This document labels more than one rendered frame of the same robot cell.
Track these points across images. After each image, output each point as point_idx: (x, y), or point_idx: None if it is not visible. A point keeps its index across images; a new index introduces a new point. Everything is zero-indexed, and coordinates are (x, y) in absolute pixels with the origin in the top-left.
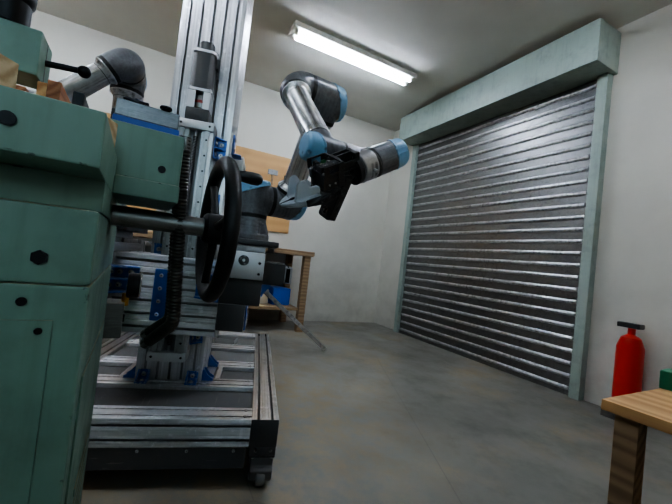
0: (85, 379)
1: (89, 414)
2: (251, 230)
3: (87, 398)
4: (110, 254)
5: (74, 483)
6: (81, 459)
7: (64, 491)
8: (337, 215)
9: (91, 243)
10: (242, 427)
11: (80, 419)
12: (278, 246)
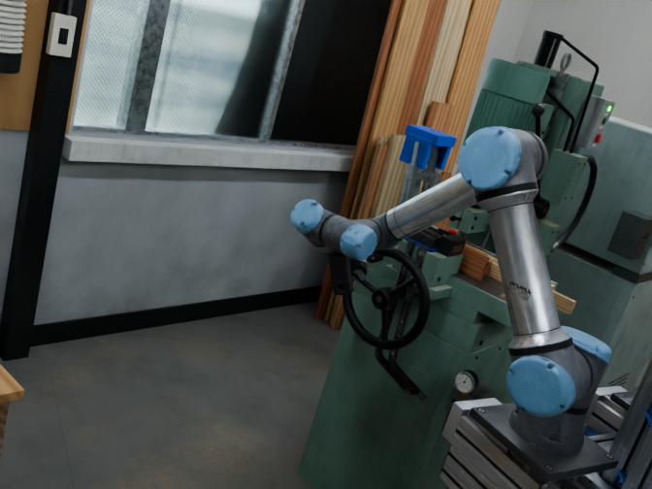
0: (358, 339)
1: (398, 409)
2: None
3: (375, 370)
4: (440, 330)
5: (356, 394)
6: (374, 408)
7: (336, 362)
8: (333, 287)
9: None
10: None
11: (355, 355)
12: (470, 412)
